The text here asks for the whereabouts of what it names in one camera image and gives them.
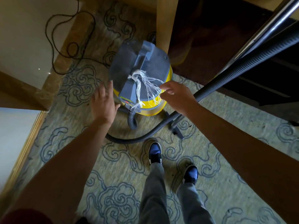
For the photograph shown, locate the person's left hand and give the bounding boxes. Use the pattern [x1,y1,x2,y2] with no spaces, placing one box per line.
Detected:
[91,80,121,125]

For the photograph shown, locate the person's right hand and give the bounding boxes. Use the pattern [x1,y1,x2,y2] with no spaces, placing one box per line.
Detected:
[159,81,199,116]

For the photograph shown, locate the person's left forearm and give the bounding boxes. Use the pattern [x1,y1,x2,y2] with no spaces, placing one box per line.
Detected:
[0,121,113,224]

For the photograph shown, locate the person's right forearm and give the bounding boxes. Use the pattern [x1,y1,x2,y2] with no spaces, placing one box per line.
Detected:
[186,104,299,224]

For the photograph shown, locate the yellow vacuum cleaner grey lid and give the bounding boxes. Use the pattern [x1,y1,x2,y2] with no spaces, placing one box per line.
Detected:
[109,40,173,117]

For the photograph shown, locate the black vacuum wheel base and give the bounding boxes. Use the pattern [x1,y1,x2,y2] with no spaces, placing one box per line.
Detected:
[164,111,185,140]

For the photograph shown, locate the person's left blue black shoe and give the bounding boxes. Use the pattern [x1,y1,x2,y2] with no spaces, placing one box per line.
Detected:
[148,142,162,165]

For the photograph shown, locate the person's blue black shoe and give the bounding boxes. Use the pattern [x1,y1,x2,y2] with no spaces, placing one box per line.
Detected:
[148,142,162,165]
[182,165,199,186]

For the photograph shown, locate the dark wooden cabinet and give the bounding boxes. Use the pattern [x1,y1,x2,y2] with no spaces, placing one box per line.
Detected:
[168,0,299,127]

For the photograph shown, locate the person's right blue black shoe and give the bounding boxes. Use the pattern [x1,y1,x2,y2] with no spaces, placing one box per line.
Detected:
[182,165,199,186]

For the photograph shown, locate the person's left leg grey trousers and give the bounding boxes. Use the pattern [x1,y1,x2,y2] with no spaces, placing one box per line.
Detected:
[139,162,170,224]

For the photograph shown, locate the person's leg grey trousers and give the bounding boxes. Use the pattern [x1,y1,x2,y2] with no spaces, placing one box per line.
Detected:
[176,182,216,224]
[139,162,170,224]

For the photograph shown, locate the shiny metal vacuum tube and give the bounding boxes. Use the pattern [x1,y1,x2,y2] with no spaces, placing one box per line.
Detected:
[216,0,299,76]

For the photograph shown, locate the person's right leg grey trousers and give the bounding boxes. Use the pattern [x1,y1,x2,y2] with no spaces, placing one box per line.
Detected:
[176,182,216,224]

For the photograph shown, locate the white frayed string tassel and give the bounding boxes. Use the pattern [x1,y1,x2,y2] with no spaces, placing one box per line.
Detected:
[127,69,165,109]

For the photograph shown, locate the light wooden furniture post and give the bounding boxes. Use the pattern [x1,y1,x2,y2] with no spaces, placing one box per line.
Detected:
[156,0,179,54]

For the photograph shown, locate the black power cable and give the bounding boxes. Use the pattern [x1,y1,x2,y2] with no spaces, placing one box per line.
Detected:
[45,0,111,75]

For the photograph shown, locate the black ribbed vacuum hose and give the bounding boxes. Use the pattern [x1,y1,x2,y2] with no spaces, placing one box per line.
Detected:
[105,21,299,144]

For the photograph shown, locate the brown wooden door frame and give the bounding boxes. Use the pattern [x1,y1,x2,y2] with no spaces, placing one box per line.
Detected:
[0,71,49,111]

